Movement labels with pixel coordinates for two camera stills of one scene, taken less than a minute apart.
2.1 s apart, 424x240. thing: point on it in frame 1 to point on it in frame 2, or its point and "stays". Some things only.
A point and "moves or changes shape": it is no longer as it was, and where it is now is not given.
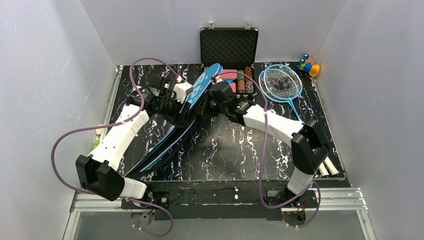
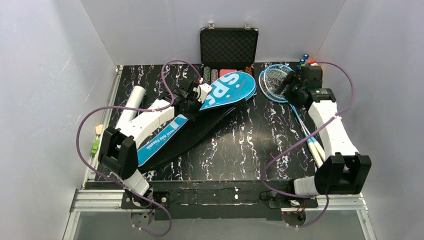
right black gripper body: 205,104 to 291,84
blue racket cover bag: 192,111 moves or changes shape
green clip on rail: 95,144 stays
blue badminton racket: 281,83 stays
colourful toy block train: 305,64 stays
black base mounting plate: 233,200 stays
